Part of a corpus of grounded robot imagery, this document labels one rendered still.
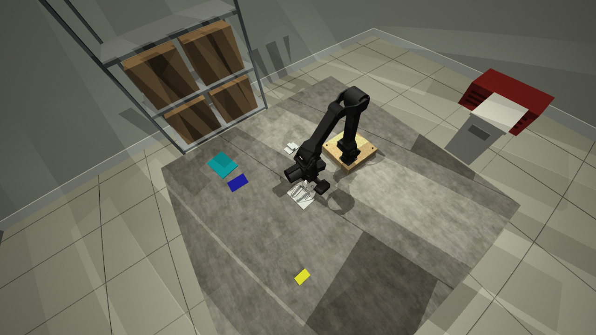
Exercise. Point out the cyan flat rectangular plate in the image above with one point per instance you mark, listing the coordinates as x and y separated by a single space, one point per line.
222 165

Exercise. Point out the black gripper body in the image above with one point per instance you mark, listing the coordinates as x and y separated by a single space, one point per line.
322 185

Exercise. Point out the blue rectangular plate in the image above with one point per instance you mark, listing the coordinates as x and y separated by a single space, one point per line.
238 182

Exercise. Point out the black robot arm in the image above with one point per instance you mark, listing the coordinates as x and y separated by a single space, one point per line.
355 102

